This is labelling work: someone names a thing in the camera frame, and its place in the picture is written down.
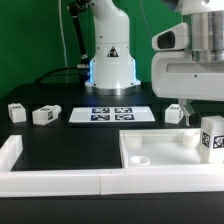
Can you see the white fiducial marker sheet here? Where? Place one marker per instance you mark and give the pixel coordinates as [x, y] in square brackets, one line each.
[111, 114]

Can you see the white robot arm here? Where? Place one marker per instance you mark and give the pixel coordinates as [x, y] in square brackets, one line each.
[113, 70]

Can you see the white U-shaped fence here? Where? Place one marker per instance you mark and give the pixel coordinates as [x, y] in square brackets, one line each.
[102, 181]

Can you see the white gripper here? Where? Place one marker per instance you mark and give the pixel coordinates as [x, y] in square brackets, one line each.
[175, 74]

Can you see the white square table top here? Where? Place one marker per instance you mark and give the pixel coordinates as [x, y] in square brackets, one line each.
[153, 148]

